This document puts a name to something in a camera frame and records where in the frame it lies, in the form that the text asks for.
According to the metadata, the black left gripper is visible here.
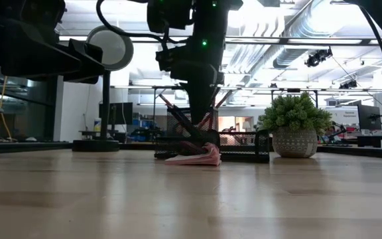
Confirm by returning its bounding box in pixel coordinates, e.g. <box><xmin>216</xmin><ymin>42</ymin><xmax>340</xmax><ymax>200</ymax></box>
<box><xmin>0</xmin><ymin>19</ymin><xmax>106</xmax><ymax>85</ymax></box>

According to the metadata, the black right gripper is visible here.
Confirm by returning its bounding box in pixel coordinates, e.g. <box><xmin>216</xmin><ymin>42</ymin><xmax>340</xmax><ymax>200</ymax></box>
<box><xmin>170</xmin><ymin>44</ymin><xmax>226</xmax><ymax>126</ymax></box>

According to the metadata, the pink sticky note pad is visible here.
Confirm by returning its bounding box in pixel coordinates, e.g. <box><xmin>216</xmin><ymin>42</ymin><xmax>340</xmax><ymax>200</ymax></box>
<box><xmin>164</xmin><ymin>142</ymin><xmax>223</xmax><ymax>167</ymax></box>

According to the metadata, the black mesh desk organizer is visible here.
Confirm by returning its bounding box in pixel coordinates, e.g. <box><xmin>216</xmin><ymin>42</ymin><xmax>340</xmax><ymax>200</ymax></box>
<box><xmin>153</xmin><ymin>106</ymin><xmax>271</xmax><ymax>164</ymax></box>

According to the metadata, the black desk lamp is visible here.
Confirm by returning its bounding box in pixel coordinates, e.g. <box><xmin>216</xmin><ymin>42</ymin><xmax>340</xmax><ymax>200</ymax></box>
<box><xmin>72</xmin><ymin>25</ymin><xmax>135</xmax><ymax>153</ymax></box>

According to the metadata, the black computer monitor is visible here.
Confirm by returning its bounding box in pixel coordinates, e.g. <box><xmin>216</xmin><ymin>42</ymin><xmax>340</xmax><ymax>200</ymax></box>
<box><xmin>98</xmin><ymin>102</ymin><xmax>134</xmax><ymax>126</ymax></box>
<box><xmin>357</xmin><ymin>104</ymin><xmax>382</xmax><ymax>131</ymax></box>

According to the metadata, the green artificial potted plant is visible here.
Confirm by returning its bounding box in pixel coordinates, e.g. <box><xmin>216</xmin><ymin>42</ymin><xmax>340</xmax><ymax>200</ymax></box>
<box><xmin>257</xmin><ymin>92</ymin><xmax>333</xmax><ymax>159</ymax></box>

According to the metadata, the black background table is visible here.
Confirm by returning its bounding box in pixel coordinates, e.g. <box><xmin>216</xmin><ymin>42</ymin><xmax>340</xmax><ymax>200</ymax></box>
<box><xmin>355</xmin><ymin>133</ymin><xmax>382</xmax><ymax>149</ymax></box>

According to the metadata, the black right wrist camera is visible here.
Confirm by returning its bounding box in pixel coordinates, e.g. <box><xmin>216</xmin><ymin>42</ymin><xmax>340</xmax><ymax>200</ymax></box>
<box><xmin>155</xmin><ymin>46</ymin><xmax>192</xmax><ymax>68</ymax></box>

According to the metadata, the yellow cable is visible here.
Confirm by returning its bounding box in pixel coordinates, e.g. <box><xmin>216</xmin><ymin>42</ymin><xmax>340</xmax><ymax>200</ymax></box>
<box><xmin>0</xmin><ymin>68</ymin><xmax>13</xmax><ymax>140</ymax></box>

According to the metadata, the black aluminium table frame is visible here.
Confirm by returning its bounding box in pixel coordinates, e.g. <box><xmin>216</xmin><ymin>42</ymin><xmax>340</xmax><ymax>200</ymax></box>
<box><xmin>0</xmin><ymin>141</ymin><xmax>382</xmax><ymax>161</ymax></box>

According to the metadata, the silver ventilation duct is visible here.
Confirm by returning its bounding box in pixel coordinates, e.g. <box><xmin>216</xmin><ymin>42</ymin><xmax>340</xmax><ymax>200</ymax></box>
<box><xmin>272</xmin><ymin>0</ymin><xmax>348</xmax><ymax>70</ymax></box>

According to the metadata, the black ceiling-hung camera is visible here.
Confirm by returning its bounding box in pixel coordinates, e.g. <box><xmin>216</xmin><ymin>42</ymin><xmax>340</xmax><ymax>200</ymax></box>
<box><xmin>304</xmin><ymin>47</ymin><xmax>334</xmax><ymax>68</ymax></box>
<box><xmin>339</xmin><ymin>79</ymin><xmax>359</xmax><ymax>90</ymax></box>

